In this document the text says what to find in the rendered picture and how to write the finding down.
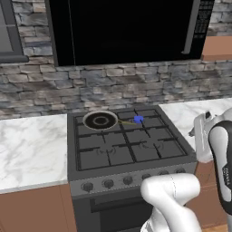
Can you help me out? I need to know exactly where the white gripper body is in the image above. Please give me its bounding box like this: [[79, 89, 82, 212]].
[[192, 113, 216, 164]]

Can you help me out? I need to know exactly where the blue burner flame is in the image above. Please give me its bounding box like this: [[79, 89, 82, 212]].
[[133, 114, 145, 125]]

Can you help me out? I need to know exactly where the dark grey gas stove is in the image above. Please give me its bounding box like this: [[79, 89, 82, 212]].
[[66, 104, 199, 232]]

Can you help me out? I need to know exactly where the brown base cupboard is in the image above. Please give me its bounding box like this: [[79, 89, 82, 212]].
[[184, 160, 232, 229], [0, 183, 78, 232]]

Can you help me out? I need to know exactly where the black frying pan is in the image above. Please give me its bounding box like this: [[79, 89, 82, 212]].
[[82, 110, 139, 131]]

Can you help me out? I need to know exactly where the black oven door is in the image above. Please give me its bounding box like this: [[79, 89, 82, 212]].
[[72, 188, 160, 232]]

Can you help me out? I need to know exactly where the black microwave oven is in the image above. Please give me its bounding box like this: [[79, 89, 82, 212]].
[[44, 0, 217, 68]]

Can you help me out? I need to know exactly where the grey framed window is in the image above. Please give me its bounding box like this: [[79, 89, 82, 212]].
[[0, 0, 30, 63]]

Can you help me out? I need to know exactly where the brown wall cupboard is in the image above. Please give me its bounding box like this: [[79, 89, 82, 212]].
[[200, 35, 232, 63]]

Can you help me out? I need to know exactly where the dark oven door handle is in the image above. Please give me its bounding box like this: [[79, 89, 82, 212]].
[[89, 195, 152, 214]]

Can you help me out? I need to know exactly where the grey microwave door handle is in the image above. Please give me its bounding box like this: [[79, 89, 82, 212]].
[[180, 0, 201, 55]]

